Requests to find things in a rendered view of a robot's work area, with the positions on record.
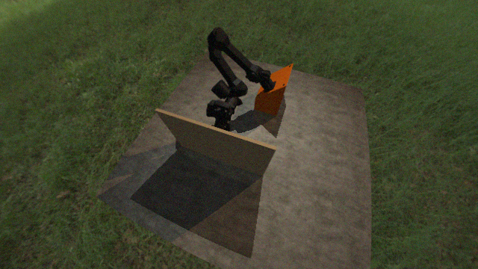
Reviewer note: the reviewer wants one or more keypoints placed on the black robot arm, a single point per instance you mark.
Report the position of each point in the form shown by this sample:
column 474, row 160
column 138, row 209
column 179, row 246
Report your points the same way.
column 218, row 41

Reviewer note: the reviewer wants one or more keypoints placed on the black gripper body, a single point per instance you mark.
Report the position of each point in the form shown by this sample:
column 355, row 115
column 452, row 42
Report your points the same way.
column 226, row 108

